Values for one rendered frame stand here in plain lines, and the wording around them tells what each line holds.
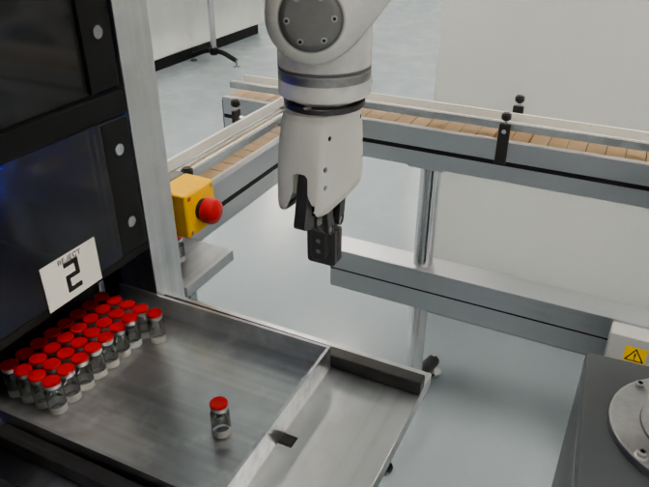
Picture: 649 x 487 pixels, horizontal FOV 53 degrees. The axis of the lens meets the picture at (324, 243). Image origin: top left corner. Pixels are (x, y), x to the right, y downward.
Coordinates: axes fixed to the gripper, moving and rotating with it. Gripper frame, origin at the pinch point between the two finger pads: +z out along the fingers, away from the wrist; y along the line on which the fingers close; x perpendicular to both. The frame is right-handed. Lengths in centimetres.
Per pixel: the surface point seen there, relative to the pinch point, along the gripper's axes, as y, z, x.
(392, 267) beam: -84, 56, -22
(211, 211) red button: -16.6, 9.9, -26.9
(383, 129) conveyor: -82, 19, -25
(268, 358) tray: -3.9, 22.1, -10.1
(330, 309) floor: -128, 110, -61
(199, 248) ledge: -23.6, 22.3, -35.5
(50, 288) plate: 10.5, 8.2, -30.0
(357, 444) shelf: 4.1, 22.3, 6.2
